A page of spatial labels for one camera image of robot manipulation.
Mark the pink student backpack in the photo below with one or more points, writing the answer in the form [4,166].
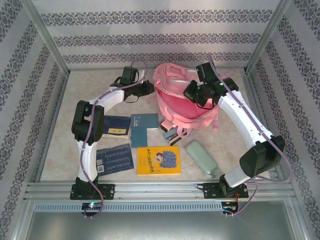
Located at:
[180,112]

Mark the teal notebook with white label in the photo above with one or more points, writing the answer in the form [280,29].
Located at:
[147,121]

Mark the thick navy book yellow label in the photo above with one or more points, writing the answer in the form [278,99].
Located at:
[117,127]

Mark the light blue black stapler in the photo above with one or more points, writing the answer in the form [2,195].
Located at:
[168,136]

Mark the mint green pencil case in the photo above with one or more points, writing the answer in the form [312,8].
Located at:
[200,156]

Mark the yellow book with cartoon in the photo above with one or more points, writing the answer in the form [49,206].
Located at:
[147,162]

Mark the thin blue book white text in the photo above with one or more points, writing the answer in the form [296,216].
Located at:
[117,160]

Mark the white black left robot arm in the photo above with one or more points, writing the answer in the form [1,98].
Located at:
[87,162]

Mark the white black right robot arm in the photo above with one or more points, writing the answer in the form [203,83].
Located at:
[240,117]

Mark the right controller board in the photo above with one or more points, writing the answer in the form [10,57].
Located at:
[228,207]

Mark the left controller board green light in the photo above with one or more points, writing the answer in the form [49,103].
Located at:
[91,205]

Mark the grey metal sheet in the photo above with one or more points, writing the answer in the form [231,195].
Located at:
[160,227]

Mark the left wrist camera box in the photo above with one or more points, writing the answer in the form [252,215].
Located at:
[130,74]

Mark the aluminium back rail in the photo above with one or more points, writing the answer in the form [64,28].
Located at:
[100,68]

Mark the right aluminium frame post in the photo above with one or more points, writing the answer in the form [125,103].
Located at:
[267,37]

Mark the aluminium frame post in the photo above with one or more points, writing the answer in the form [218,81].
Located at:
[47,37]
[267,37]

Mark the left aluminium side rail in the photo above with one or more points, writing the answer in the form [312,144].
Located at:
[51,127]

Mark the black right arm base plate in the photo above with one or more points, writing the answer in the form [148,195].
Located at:
[210,191]

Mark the aluminium mounting rail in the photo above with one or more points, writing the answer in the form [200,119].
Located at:
[160,190]

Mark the left aluminium frame post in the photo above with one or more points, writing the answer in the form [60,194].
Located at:
[47,37]

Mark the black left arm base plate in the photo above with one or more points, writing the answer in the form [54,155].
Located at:
[110,191]

